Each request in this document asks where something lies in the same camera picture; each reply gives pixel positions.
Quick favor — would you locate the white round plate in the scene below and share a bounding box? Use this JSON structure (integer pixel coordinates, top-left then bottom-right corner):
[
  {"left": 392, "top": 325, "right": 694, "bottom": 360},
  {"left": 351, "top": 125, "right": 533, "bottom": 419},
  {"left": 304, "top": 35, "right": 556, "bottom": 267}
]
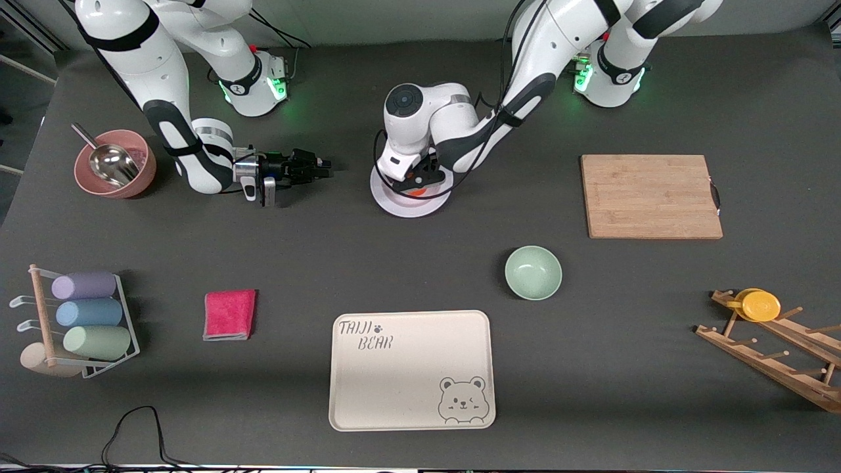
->
[{"left": 370, "top": 158, "right": 454, "bottom": 218}]

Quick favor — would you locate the light green bowl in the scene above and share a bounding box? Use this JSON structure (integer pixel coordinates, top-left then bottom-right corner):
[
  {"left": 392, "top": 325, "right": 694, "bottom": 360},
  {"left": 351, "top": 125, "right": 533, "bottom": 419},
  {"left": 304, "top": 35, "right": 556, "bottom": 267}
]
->
[{"left": 505, "top": 245, "right": 563, "bottom": 302}]

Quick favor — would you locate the pink bowl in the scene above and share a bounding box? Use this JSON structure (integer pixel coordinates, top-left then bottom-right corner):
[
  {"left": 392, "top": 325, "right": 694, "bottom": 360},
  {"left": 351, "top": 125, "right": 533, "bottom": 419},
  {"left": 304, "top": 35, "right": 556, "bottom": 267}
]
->
[{"left": 74, "top": 129, "right": 158, "bottom": 199}]

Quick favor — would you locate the pink folded cloth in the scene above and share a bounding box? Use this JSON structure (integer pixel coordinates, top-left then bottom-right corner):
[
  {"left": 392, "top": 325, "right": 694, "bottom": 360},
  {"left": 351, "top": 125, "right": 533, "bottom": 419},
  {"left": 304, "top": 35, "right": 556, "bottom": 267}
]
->
[{"left": 202, "top": 289, "right": 258, "bottom": 342}]

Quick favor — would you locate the metal scoop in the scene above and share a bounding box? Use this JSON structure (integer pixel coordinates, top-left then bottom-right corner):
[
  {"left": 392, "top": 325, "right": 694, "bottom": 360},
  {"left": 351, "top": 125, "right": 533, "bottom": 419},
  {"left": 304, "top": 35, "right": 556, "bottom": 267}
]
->
[{"left": 71, "top": 123, "right": 141, "bottom": 189}]

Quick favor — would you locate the cream tray with bear print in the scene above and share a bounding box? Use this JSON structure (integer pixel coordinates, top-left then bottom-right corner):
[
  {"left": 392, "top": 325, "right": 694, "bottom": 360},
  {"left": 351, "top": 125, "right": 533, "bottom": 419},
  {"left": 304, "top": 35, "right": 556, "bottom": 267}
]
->
[{"left": 328, "top": 309, "right": 497, "bottom": 432}]

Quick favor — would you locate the wooden cutting board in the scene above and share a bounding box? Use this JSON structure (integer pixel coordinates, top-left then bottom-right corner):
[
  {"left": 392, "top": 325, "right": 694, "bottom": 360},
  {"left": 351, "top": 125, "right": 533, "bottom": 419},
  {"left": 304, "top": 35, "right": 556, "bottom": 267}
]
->
[{"left": 580, "top": 154, "right": 724, "bottom": 240}]

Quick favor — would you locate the purple cup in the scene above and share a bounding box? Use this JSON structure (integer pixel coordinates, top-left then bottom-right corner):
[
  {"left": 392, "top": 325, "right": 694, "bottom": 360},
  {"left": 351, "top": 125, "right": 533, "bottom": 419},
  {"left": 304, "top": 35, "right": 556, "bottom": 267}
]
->
[{"left": 51, "top": 271, "right": 118, "bottom": 301}]

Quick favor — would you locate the blue cup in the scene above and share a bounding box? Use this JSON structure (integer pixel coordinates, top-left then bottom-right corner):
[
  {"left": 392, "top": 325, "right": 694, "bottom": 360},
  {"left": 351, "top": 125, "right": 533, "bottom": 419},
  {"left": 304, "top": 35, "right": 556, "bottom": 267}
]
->
[{"left": 55, "top": 298, "right": 124, "bottom": 328}]

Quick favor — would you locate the pale green cup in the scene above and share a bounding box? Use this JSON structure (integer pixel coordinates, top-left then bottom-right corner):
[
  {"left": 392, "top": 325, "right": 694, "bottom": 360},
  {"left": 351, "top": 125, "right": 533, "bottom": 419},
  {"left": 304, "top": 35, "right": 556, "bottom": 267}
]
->
[{"left": 63, "top": 325, "right": 132, "bottom": 361}]

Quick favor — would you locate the beige cup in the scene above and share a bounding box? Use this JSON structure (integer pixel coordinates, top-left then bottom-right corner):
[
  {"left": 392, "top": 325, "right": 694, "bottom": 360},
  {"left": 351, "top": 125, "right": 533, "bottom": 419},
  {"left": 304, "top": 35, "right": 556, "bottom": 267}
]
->
[{"left": 20, "top": 342, "right": 83, "bottom": 378}]

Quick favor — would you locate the yellow cup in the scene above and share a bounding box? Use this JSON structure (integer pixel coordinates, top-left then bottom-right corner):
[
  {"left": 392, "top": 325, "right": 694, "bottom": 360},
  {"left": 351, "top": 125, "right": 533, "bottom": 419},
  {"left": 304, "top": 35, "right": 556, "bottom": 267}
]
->
[{"left": 735, "top": 288, "right": 782, "bottom": 323}]

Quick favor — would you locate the wooden peg drying rack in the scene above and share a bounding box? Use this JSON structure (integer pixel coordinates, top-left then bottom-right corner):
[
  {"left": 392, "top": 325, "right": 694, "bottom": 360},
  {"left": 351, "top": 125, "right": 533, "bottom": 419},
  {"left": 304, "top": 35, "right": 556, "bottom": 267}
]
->
[{"left": 695, "top": 290, "right": 841, "bottom": 414}]

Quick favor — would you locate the black right arm base cable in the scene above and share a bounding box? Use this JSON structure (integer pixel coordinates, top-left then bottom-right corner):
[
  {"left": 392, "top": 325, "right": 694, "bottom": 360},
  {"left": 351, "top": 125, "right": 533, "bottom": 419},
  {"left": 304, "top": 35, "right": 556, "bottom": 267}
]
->
[{"left": 246, "top": 10, "right": 313, "bottom": 85}]

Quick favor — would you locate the black cable loop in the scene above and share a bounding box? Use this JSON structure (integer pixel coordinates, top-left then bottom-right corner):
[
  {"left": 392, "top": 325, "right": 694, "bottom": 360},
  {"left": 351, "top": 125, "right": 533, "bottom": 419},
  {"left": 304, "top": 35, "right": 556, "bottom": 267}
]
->
[{"left": 0, "top": 405, "right": 263, "bottom": 473}]

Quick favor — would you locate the white wire cup rack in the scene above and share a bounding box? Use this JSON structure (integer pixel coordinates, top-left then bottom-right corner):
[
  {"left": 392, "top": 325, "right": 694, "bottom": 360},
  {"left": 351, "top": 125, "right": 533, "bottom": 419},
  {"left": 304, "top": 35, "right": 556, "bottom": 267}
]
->
[{"left": 9, "top": 264, "right": 141, "bottom": 380}]

